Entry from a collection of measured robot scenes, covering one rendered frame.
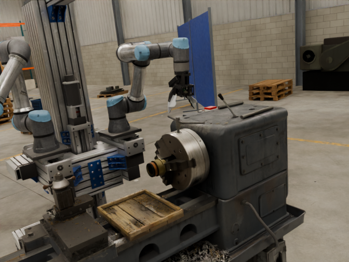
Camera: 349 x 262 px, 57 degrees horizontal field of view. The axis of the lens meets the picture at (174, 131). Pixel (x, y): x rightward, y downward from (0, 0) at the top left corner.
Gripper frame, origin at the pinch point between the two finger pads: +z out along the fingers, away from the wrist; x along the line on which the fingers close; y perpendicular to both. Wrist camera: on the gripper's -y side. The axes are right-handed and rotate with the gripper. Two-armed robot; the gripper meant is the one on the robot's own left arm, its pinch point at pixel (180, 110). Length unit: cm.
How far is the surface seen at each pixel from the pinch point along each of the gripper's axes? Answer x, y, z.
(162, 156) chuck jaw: -9.8, -4.1, 24.0
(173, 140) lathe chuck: -4.3, -1.8, 15.3
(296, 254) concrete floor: 101, -2, 135
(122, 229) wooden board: -42, 14, 45
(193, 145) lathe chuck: 2.4, 7.0, 17.0
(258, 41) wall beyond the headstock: 802, -774, 37
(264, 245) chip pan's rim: 35, 27, 79
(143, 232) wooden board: -34, 20, 46
